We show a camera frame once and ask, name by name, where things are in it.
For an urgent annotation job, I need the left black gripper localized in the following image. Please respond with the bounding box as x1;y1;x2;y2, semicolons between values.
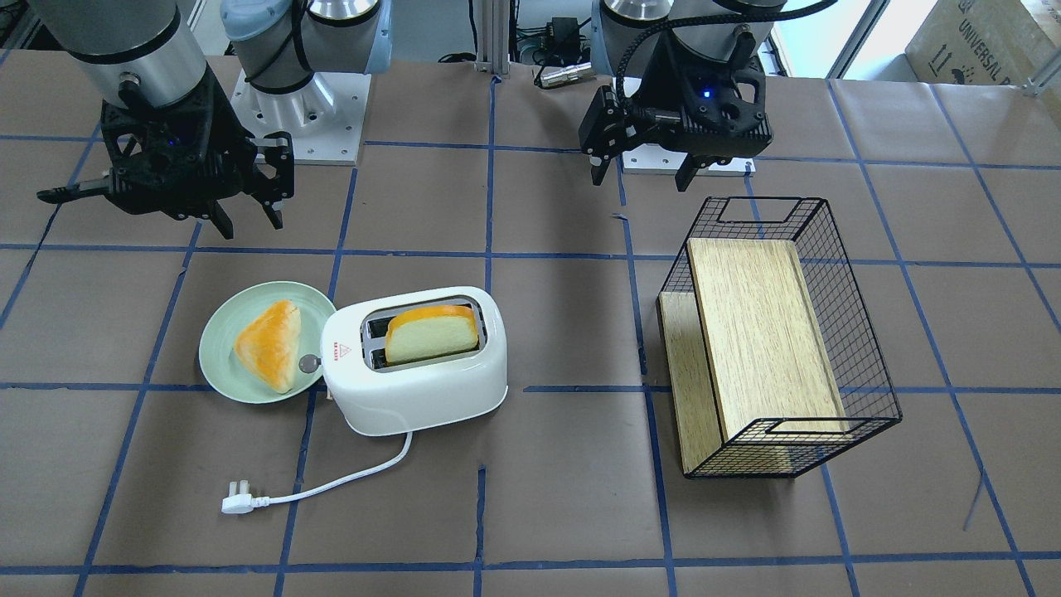
579;29;773;192

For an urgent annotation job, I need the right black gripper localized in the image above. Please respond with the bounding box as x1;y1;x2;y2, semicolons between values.
36;73;294;240

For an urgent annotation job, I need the white two-slot toaster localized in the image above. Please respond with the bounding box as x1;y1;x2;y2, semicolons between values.
299;286;508;437

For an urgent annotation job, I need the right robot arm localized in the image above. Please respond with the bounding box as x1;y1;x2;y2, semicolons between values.
27;1;393;240

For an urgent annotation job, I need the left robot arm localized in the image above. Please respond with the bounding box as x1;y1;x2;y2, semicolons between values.
579;1;831;192

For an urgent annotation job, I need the bread slice in toaster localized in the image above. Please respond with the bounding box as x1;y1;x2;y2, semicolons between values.
384;303;480;366

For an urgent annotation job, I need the triangular bread on plate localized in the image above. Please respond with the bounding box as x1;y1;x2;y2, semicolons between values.
234;299;302;394

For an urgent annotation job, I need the black power adapter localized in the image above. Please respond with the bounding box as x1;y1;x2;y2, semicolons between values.
545;17;581;54

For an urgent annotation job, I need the light green plate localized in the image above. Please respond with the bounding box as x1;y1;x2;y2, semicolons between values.
198;282;335;404

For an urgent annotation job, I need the cardboard box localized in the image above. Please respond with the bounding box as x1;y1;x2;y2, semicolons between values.
905;1;1060;85

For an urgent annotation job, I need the aluminium frame post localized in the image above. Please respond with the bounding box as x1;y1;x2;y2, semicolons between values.
472;0;512;80

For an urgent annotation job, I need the black wire basket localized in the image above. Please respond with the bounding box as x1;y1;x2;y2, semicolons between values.
658;197;903;478

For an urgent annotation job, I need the white toaster power cable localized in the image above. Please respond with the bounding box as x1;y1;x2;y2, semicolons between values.
221;431;414;515

